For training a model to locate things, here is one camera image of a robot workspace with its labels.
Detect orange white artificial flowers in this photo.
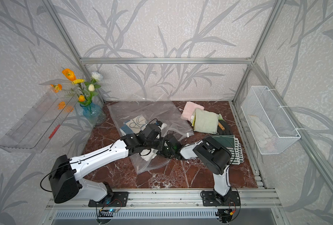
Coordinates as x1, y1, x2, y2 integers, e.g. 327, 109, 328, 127
62, 68, 103, 107

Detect red clip on shelf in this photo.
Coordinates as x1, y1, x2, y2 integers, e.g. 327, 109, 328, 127
48, 124, 61, 139

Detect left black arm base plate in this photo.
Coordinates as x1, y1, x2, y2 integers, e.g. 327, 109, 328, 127
88, 192, 129, 208

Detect white wire mesh basket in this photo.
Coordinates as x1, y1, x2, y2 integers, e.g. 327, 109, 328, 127
241, 86, 301, 155

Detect green garden fork wooden handle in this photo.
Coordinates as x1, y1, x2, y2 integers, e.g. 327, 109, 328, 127
218, 122, 225, 131

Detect green white striped towel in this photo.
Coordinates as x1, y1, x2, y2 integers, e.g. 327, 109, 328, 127
213, 135, 244, 165

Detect clear plastic vacuum bag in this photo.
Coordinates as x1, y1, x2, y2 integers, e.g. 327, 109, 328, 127
108, 101, 194, 174

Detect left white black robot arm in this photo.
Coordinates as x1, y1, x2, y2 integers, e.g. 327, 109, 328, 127
48, 121, 166, 203

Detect pink folded towel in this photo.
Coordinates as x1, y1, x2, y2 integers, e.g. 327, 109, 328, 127
181, 101, 205, 122

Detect light green towel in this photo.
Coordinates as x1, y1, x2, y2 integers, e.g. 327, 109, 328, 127
191, 108, 223, 135

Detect white cloth in basket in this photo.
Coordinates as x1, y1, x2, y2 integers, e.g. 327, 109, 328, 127
248, 115, 273, 151

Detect aluminium front rail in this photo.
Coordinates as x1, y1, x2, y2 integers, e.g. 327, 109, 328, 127
45, 189, 282, 210

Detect blue patterned towel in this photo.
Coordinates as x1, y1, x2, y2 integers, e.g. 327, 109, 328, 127
120, 115, 148, 136

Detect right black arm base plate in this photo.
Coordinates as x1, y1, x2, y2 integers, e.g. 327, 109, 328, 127
200, 189, 241, 206

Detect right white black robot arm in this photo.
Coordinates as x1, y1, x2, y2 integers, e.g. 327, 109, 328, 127
159, 134, 236, 197

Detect clear acrylic wall shelf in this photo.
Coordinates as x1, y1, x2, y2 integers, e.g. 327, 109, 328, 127
0, 91, 77, 153

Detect blue glass vase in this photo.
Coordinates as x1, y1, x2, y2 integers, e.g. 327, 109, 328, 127
80, 102, 106, 125

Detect aluminium cage frame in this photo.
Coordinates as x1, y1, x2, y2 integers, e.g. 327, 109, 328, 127
42, 1, 333, 194

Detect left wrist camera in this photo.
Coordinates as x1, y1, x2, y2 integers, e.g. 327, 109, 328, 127
155, 120, 167, 133

